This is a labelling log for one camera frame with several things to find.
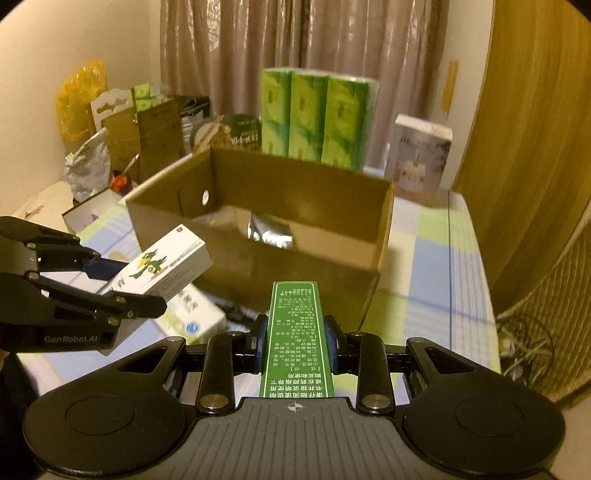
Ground silver foil bag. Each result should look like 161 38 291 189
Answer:
247 213 294 250

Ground white humidifier box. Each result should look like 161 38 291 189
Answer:
385 115 453 206

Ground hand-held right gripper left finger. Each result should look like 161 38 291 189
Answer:
115 315 269 415

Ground small green boxes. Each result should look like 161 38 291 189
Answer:
134 83 162 112

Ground white cardboard hanger card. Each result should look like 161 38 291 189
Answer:
89 89 137 134

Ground flat white box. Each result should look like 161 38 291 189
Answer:
62 189 127 234

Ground crumpled silver plastic bag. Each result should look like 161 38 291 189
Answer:
63 129 112 204

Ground tangle of cables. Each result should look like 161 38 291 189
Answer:
496 314 555 376

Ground wicker chair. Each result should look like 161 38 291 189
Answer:
496 231 591 402

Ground desktop with checked tablecloth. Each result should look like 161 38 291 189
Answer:
9 182 504 402

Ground yellow curtain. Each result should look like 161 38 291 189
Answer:
455 0 591 315

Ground white medicine box cartoon crocodile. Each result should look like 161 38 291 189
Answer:
99 224 214 357

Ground orange handled tool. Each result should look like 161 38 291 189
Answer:
110 154 139 192

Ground round instant food bowl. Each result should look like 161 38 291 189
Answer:
191 113 264 151

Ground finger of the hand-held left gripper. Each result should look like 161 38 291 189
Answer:
0 216 134 282
0 271 168 327

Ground white and green medicine box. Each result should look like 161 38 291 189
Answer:
154 284 227 342

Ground pack of green tissue packets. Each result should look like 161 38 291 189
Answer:
261 68 379 171

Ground beige curtain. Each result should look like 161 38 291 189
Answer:
159 0 451 162

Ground small brown cardboard box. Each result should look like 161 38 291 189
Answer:
99 97 183 174

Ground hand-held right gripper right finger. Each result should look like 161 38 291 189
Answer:
323 315 478 415

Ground yellow strip on wall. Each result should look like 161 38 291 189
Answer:
443 60 460 116

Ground yellow plastic bag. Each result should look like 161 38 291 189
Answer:
56 58 109 141

